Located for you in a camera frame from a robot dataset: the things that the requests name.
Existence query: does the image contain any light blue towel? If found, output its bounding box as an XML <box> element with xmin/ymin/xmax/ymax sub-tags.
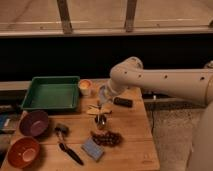
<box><xmin>98</xmin><ymin>85</ymin><xmax>112</xmax><ymax>105</ymax></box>

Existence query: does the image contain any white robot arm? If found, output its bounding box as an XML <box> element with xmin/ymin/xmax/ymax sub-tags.
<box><xmin>105</xmin><ymin>57</ymin><xmax>213</xmax><ymax>171</ymax></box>

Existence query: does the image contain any green plastic tray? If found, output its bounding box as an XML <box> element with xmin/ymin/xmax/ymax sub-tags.
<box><xmin>22</xmin><ymin>76</ymin><xmax>80</xmax><ymax>111</ymax></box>

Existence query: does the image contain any small black block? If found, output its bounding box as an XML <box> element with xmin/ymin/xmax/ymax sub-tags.
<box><xmin>113</xmin><ymin>97</ymin><xmax>133</xmax><ymax>107</ymax></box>

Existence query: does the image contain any small yellow cup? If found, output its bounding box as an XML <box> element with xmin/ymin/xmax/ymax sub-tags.
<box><xmin>78</xmin><ymin>79</ymin><xmax>92</xmax><ymax>96</ymax></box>

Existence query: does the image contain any bunch of dark grapes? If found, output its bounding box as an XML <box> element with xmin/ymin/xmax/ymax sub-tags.
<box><xmin>91</xmin><ymin>131</ymin><xmax>122</xmax><ymax>147</ymax></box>

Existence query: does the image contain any blue sponge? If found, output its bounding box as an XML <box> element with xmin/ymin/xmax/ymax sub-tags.
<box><xmin>81</xmin><ymin>138</ymin><xmax>104</xmax><ymax>162</ymax></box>

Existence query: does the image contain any purple bowl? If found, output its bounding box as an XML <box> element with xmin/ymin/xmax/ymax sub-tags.
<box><xmin>19</xmin><ymin>110</ymin><xmax>49</xmax><ymax>137</ymax></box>

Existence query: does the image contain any orange bowl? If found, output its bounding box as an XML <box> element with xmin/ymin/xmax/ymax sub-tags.
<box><xmin>7</xmin><ymin>137</ymin><xmax>40</xmax><ymax>169</ymax></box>

